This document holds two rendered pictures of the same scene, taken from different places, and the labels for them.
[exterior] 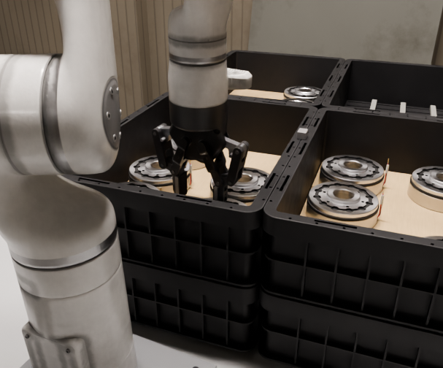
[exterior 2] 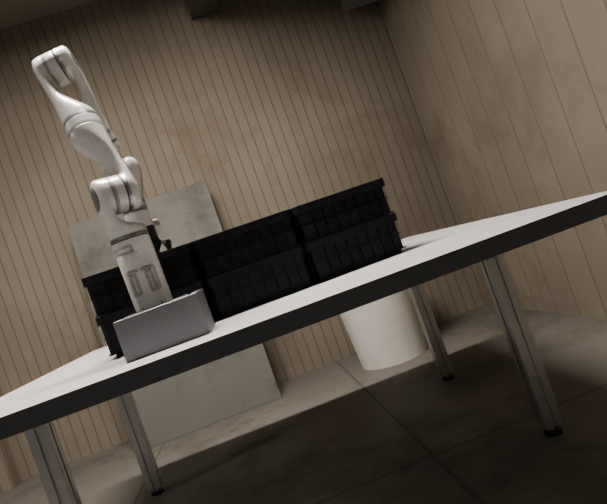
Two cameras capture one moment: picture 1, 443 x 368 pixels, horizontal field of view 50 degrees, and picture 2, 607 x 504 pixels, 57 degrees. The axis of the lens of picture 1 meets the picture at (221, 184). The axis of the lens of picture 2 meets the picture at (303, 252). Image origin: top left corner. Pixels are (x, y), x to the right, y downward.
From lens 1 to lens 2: 119 cm
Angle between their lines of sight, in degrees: 41
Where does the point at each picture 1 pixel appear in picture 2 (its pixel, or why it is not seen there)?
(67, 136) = (132, 186)
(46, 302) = (136, 251)
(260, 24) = not seen: hidden behind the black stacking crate
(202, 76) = (142, 212)
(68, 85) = (127, 175)
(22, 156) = (119, 196)
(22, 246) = (124, 229)
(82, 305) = (148, 250)
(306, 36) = not seen: hidden behind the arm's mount
